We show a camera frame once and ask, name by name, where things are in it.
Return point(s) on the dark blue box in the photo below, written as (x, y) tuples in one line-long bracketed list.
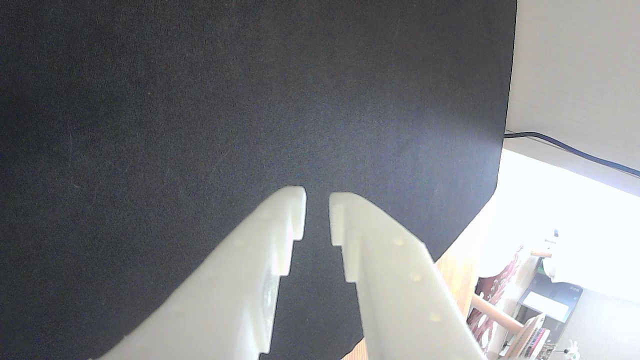
[(550, 300)]

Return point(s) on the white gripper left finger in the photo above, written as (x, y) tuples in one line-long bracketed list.
[(225, 300)]

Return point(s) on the black mouse pad mat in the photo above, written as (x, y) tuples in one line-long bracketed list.
[(150, 125)]

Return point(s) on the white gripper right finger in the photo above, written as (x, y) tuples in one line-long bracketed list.
[(400, 300)]

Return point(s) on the wooden rail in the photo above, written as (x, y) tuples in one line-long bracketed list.
[(495, 312)]

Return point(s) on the red patterned cloth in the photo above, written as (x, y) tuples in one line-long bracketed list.
[(500, 280)]

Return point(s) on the stack of books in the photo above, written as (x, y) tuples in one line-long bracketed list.
[(532, 337)]

